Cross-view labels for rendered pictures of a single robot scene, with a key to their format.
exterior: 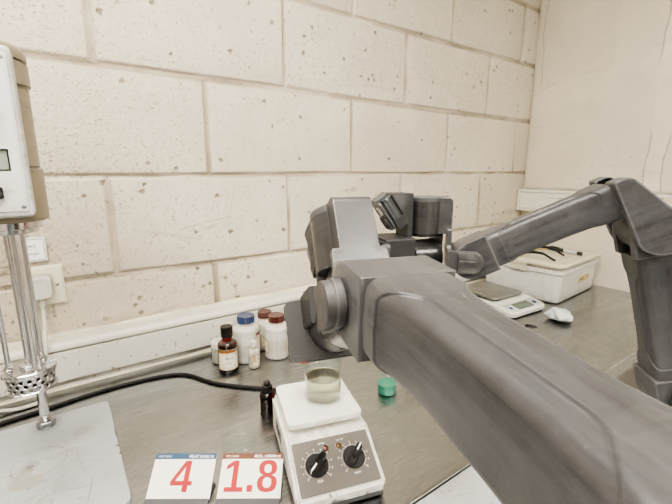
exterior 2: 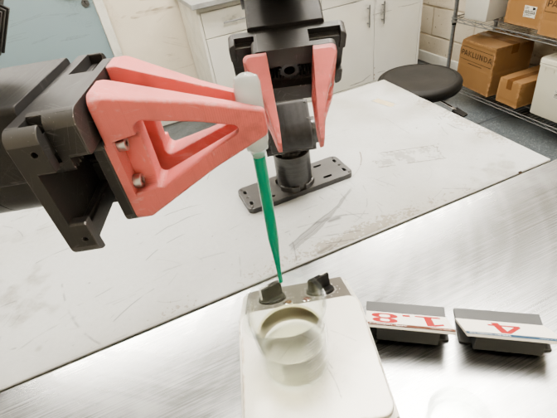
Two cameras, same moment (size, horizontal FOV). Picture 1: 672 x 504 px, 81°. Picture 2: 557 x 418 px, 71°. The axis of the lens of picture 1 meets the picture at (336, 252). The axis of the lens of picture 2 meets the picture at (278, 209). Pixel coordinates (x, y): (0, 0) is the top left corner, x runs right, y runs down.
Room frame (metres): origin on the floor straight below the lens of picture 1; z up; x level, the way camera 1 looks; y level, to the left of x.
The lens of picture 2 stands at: (0.77, 0.09, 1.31)
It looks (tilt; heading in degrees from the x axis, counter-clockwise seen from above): 38 degrees down; 198
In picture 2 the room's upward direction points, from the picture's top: 10 degrees counter-clockwise
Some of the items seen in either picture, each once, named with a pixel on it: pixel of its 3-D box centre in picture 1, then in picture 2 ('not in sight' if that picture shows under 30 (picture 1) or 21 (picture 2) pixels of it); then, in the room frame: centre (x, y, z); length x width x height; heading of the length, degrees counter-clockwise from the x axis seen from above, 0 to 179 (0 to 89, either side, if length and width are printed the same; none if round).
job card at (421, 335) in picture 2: (250, 479); (406, 316); (0.49, 0.12, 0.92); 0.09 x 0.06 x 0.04; 90
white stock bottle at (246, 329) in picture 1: (246, 337); not in sight; (0.90, 0.22, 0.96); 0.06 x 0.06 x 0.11
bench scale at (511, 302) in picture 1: (496, 297); not in sight; (1.32, -0.56, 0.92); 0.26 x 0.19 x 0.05; 32
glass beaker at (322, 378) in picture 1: (323, 375); (288, 336); (0.59, 0.02, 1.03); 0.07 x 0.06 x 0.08; 148
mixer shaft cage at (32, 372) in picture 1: (19, 307); not in sight; (0.54, 0.46, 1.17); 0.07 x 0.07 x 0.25
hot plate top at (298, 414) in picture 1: (314, 400); (312, 358); (0.59, 0.04, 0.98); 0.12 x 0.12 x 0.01; 17
